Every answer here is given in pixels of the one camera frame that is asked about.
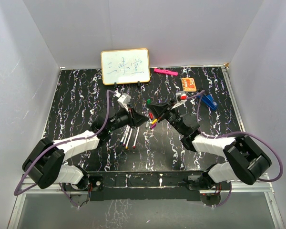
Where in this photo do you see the purple cable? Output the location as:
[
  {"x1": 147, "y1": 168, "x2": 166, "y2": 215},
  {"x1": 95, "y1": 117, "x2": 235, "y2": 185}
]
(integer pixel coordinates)
[
  {"x1": 13, "y1": 89, "x2": 121, "y2": 208},
  {"x1": 190, "y1": 89, "x2": 284, "y2": 208}
]

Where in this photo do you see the white board with yellow frame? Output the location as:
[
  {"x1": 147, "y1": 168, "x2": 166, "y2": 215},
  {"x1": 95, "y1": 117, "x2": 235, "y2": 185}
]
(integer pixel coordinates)
[{"x1": 101, "y1": 48, "x2": 151, "y2": 85}]

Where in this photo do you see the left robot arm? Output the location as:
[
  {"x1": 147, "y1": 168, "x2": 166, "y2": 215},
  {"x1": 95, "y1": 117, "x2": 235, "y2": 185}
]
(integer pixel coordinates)
[{"x1": 22, "y1": 108, "x2": 148, "y2": 190}]

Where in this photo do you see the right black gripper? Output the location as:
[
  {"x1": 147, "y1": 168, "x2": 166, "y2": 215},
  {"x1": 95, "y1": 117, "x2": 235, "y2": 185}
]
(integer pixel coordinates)
[{"x1": 147, "y1": 101, "x2": 185, "y2": 136}]

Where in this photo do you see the blue stapler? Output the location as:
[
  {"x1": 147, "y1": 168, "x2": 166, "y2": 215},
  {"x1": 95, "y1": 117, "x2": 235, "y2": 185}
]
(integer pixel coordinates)
[{"x1": 198, "y1": 91, "x2": 218, "y2": 110}]

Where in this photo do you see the yellow pen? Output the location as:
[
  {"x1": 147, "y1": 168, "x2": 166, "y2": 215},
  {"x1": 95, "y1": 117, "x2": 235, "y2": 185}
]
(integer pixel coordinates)
[{"x1": 125, "y1": 128, "x2": 133, "y2": 149}]

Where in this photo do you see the red pen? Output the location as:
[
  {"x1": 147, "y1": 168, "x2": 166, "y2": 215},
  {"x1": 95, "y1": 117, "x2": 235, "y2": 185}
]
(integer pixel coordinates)
[{"x1": 133, "y1": 127, "x2": 140, "y2": 149}]

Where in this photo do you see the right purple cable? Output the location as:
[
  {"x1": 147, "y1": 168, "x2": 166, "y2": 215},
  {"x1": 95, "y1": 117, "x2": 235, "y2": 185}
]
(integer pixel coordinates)
[{"x1": 190, "y1": 89, "x2": 284, "y2": 208}]

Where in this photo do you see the black front mounting bar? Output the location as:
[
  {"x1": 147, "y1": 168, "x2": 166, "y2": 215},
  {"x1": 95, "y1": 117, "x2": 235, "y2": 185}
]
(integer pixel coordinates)
[{"x1": 86, "y1": 171, "x2": 204, "y2": 201}]

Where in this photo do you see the pink plastic clip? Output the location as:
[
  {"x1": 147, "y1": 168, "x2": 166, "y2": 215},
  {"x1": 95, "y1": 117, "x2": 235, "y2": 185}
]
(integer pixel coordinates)
[{"x1": 154, "y1": 68, "x2": 178, "y2": 76}]

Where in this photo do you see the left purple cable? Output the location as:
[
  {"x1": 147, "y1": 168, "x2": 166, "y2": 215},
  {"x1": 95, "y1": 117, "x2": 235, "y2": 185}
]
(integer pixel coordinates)
[{"x1": 13, "y1": 89, "x2": 121, "y2": 208}]

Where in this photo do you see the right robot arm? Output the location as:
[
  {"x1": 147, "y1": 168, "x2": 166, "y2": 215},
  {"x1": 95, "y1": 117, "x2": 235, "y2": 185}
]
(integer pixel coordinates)
[{"x1": 147, "y1": 101, "x2": 272, "y2": 189}]

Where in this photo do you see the blue pen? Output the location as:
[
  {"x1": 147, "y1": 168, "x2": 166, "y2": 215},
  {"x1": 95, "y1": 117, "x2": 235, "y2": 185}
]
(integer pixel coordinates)
[{"x1": 120, "y1": 128, "x2": 128, "y2": 145}]

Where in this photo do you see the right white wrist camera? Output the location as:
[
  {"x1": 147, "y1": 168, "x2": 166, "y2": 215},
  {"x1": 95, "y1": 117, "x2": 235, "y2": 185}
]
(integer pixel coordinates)
[{"x1": 175, "y1": 91, "x2": 187, "y2": 105}]

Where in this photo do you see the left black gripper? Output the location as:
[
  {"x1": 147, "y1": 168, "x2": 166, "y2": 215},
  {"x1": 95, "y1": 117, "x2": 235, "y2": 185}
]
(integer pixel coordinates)
[{"x1": 107, "y1": 104, "x2": 148, "y2": 133}]

